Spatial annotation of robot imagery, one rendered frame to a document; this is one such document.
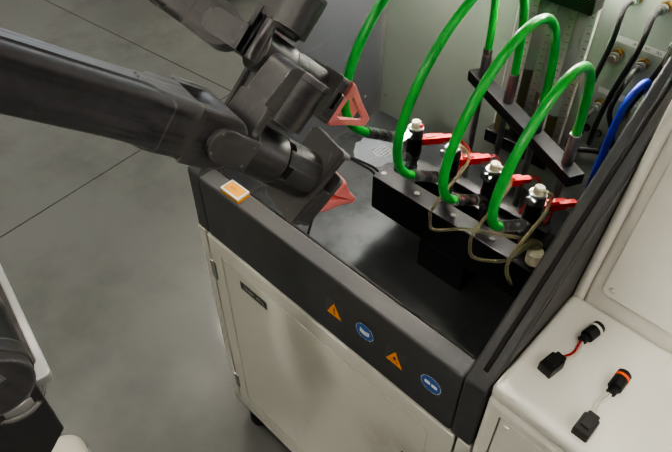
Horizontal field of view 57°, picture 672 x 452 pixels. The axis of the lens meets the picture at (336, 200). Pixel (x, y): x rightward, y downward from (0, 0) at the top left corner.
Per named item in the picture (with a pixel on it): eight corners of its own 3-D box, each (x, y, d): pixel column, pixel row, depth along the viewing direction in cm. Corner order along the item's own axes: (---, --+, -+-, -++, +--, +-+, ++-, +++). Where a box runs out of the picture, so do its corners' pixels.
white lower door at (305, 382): (237, 396, 178) (202, 233, 131) (243, 391, 179) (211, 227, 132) (414, 572, 145) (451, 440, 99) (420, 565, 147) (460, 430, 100)
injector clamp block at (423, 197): (369, 231, 125) (372, 174, 115) (401, 206, 131) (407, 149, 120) (515, 329, 108) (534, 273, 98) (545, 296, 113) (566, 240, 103)
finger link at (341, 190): (379, 198, 77) (334, 175, 70) (343, 242, 78) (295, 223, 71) (349, 168, 81) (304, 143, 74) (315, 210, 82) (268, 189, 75)
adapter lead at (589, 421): (585, 444, 78) (590, 436, 77) (569, 432, 79) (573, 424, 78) (630, 382, 84) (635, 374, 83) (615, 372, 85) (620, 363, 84)
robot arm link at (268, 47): (230, 58, 81) (248, 67, 77) (257, 12, 81) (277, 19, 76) (269, 83, 86) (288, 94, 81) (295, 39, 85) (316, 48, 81)
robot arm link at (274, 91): (159, 112, 61) (201, 157, 56) (223, 13, 59) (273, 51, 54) (240, 148, 71) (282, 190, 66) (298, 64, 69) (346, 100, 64)
